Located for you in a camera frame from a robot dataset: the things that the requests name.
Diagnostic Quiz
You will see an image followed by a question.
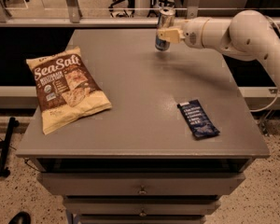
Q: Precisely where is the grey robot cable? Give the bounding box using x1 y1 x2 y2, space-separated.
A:
249 15 280 113

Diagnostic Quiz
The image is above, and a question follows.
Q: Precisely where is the black office chair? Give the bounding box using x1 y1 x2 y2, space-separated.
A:
108 0 135 18

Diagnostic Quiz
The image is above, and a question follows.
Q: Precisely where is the middle grey drawer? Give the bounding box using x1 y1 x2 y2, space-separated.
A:
63 198 220 216

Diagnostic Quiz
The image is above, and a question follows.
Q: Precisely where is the top grey drawer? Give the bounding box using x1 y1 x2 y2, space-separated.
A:
37 173 245 196

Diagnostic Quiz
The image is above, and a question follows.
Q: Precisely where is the silver blue redbull can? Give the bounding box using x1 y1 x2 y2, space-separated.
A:
155 7 175 51

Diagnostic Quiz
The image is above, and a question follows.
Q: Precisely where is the black shoe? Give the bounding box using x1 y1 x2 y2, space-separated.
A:
8 212 31 224

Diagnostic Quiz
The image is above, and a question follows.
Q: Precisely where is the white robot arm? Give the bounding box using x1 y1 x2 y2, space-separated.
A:
157 10 280 92

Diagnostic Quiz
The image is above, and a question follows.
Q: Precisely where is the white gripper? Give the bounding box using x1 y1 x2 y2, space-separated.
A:
157 17 209 49

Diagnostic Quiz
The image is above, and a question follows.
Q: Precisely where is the brown sea salt chip bag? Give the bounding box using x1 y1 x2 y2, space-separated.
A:
26 47 112 134

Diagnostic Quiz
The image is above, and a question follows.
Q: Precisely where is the black stand leg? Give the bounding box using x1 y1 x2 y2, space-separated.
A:
0 117 20 177

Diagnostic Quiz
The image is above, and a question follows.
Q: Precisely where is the metal window railing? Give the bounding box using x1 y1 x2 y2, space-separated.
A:
0 0 280 28

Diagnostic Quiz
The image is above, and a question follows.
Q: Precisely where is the dark blue snack bar wrapper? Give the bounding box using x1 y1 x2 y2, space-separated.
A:
177 100 220 139

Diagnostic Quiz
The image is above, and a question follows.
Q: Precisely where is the grey drawer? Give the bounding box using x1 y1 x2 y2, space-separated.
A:
37 173 245 196
63 198 220 216

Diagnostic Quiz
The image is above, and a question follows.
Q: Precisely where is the grey drawer cabinet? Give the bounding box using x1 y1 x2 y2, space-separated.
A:
18 29 269 224

